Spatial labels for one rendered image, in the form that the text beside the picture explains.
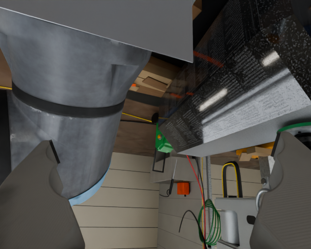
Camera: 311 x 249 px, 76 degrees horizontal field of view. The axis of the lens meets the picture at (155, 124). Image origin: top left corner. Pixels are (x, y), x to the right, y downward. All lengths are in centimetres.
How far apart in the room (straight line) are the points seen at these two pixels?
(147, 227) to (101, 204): 144
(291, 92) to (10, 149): 94
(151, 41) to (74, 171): 20
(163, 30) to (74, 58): 9
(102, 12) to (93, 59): 4
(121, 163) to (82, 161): 579
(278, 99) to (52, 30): 92
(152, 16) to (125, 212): 594
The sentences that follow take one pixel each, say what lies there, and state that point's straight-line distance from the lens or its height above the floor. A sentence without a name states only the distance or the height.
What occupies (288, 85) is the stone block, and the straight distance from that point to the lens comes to 98.
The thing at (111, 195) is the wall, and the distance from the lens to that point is 599.
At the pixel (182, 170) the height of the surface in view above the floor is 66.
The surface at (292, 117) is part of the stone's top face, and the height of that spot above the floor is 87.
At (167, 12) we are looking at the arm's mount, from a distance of 24.
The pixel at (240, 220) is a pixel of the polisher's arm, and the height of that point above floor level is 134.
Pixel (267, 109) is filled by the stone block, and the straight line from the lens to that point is 106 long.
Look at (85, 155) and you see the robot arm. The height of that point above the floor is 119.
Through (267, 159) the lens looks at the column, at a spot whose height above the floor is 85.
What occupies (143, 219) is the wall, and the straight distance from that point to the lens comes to 623.
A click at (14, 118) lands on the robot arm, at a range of 28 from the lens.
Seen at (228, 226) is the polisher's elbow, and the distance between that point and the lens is 157.
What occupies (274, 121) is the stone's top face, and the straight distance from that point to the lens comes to 111.
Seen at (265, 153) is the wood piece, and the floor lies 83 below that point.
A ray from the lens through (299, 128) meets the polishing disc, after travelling 108.
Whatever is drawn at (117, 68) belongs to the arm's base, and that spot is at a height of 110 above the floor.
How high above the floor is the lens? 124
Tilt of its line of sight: 21 degrees down
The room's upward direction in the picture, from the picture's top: 177 degrees counter-clockwise
